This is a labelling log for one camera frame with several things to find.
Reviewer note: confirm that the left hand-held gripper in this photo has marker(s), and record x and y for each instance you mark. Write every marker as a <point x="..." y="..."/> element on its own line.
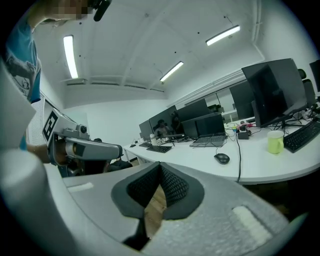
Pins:
<point x="52" y="122"/>

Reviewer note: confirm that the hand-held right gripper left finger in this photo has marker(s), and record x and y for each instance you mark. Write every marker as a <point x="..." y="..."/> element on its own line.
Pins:
<point x="105" y="195"/>

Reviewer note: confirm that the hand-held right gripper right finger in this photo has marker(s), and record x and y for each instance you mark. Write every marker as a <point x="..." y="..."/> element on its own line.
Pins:
<point x="212" y="225"/>

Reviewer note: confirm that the black mouse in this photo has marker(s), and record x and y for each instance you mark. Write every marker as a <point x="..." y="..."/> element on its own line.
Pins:
<point x="222" y="158"/>

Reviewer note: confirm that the person's left forearm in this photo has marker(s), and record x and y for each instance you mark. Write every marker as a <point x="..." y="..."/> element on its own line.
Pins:
<point x="37" y="152"/>

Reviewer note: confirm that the person's left hand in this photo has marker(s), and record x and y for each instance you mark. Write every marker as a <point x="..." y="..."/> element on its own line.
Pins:
<point x="60" y="153"/>

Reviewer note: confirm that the small black keyboard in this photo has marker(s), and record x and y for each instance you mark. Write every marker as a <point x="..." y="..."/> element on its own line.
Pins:
<point x="145" y="145"/>

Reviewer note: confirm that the large black keyboard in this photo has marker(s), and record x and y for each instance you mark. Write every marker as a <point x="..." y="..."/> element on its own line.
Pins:
<point x="159" y="149"/>

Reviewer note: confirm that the black curved monitor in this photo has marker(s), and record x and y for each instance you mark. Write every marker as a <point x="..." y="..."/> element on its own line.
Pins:
<point x="170" y="117"/>

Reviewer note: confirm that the silver open laptop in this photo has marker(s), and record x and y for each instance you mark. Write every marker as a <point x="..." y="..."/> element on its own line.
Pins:
<point x="210" y="140"/>

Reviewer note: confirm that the small black box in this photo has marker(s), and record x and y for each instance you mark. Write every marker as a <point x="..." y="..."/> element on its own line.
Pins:
<point x="243" y="135"/>

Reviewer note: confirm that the ceiling tube light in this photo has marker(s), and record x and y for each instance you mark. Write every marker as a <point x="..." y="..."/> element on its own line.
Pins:
<point x="172" y="71"/>
<point x="70" y="56"/>
<point x="222" y="35"/>

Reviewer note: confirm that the yellow-green mug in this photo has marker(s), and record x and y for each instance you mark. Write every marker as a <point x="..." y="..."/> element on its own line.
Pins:
<point x="275" y="143"/>

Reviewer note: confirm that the pink case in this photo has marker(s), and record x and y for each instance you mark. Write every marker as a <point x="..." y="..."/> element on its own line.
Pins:
<point x="247" y="125"/>

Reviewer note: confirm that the person in blue shirt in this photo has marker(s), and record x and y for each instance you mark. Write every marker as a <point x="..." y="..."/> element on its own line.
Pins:
<point x="23" y="62"/>

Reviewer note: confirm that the person's head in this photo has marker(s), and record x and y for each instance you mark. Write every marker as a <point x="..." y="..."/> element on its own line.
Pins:
<point x="67" y="10"/>

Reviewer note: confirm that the black office chair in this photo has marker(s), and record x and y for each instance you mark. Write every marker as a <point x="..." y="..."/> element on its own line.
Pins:
<point x="309" y="92"/>

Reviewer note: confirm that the black head-mounted camera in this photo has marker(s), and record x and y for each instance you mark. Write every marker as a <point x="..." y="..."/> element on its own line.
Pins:
<point x="101" y="8"/>

